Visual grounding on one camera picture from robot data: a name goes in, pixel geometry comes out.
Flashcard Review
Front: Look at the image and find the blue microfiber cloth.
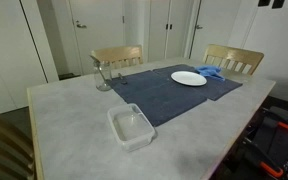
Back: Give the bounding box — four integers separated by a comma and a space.
195, 65, 225, 82

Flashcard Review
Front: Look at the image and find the white round plate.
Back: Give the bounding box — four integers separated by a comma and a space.
171, 71, 207, 86

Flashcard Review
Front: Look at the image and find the dark blue placemat left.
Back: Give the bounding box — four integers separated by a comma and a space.
110, 70, 207, 127

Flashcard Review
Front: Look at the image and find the small dark utensil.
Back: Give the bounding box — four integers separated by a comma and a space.
118, 73, 128, 85

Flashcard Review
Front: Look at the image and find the clear plastic container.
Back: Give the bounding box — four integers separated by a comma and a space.
107, 103, 156, 152

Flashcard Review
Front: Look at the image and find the clear glass jar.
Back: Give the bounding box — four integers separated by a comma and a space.
91, 56, 112, 91

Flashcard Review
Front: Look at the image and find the wooden chair right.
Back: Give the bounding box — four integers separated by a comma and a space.
203, 44, 264, 75

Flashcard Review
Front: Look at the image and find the orange black clamp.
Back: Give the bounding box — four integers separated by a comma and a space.
243, 120, 288, 179

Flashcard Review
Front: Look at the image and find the wooden chair near left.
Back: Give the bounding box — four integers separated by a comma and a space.
0, 114, 37, 180

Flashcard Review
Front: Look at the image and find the silver door handle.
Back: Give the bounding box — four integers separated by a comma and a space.
76, 20, 87, 29

